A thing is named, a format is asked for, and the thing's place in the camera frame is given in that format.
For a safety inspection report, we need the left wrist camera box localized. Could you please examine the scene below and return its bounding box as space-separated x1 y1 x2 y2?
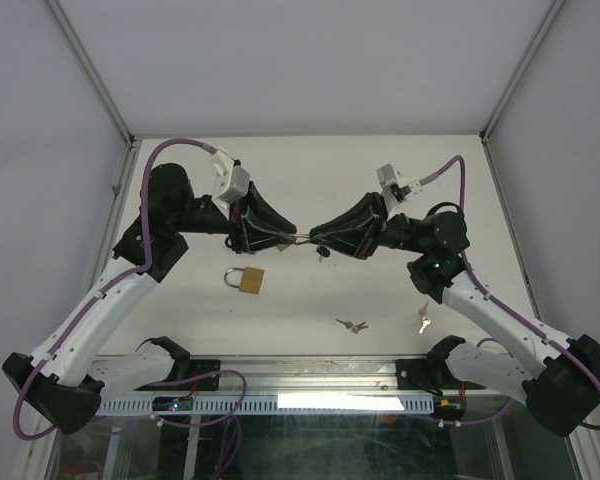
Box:
210 148 250 218

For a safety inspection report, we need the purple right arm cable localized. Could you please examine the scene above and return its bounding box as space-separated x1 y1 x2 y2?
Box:
419 155 600 431

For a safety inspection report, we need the aluminium frame post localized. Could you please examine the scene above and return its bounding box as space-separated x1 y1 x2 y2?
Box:
44 0 141 151
479 0 571 146

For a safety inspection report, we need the aluminium frame post right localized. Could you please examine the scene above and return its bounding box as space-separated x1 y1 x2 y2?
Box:
479 0 571 146

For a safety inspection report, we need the black-headed key bunch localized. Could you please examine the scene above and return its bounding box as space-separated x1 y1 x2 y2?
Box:
296 234 331 263

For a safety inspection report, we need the aluminium frame post left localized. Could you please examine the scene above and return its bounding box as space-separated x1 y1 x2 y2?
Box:
44 0 141 151

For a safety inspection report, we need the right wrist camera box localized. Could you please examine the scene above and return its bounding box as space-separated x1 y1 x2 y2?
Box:
376 164 423 213

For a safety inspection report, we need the large brass padlock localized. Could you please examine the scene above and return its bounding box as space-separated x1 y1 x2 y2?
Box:
223 267 265 295

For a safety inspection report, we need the slotted cable duct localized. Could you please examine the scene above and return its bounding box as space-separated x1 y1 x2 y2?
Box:
96 393 434 417

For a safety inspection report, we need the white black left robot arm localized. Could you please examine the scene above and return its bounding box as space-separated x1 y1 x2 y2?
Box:
2 163 297 435

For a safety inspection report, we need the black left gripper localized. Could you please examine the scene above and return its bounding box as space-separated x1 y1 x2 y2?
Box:
173 183 298 255

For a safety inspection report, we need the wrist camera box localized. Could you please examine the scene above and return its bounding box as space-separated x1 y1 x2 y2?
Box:
376 164 423 213
210 148 250 218

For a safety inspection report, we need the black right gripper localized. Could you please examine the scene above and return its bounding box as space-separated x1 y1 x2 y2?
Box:
309 192 428 261

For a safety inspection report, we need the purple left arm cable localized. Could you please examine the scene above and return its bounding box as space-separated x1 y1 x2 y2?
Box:
12 138 254 441

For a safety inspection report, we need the silver key pair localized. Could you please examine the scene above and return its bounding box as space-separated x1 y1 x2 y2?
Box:
414 301 431 335

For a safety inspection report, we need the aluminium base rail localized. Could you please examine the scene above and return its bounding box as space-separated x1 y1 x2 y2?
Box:
44 354 576 396

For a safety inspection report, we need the small silver key bunch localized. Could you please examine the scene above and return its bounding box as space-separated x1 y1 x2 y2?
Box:
337 319 369 334

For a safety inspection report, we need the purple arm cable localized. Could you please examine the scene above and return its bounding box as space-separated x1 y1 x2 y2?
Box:
12 138 254 441
419 155 600 431

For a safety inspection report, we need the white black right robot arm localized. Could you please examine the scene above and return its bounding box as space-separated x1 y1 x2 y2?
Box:
309 193 600 437

